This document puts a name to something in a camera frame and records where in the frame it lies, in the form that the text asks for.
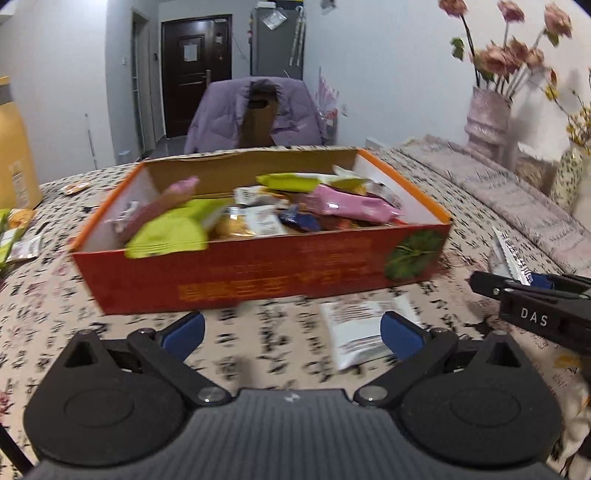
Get small peanut packet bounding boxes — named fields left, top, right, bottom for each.
left=60, top=181, right=91, bottom=196

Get pink snack packet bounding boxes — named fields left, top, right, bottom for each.
left=300, top=184, right=402, bottom=224

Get glass jar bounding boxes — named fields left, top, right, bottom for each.
left=514, top=142, right=559, bottom=196

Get pink textured vase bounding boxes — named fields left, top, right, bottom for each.
left=464, top=87, right=511, bottom=162

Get rice cracker snack packet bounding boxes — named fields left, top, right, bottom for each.
left=209, top=205, right=287, bottom=239

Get yellow thermos bottle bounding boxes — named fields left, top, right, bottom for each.
left=0, top=76, right=42, bottom=209

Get purple jacket on chair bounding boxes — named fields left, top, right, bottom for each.
left=184, top=77, right=327, bottom=155

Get white snack packet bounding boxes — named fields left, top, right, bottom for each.
left=488, top=228, right=533, bottom=286
left=320, top=294, right=425, bottom=371

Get green snack bar packet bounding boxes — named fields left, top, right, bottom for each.
left=124, top=198, right=233, bottom=259

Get dried pink roses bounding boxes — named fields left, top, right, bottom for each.
left=438, top=1, right=573, bottom=102

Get red cardboard box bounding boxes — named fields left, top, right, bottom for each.
left=71, top=147, right=453, bottom=315

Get yellow flower branches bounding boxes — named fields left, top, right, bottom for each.
left=542, top=69, right=590, bottom=154

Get patterned table cloth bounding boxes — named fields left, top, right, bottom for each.
left=1, top=139, right=590, bottom=479

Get floral small vase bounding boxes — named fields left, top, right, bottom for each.
left=549, top=142, right=590, bottom=214

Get grey refrigerator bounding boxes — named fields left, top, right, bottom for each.
left=249, top=1, right=307, bottom=80

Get white flat snack packet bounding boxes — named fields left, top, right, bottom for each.
left=320, top=294, right=425, bottom=371

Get wooden chair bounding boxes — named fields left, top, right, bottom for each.
left=238, top=85, right=279, bottom=148

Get dark entrance door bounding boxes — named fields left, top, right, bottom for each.
left=161, top=15, right=232, bottom=138

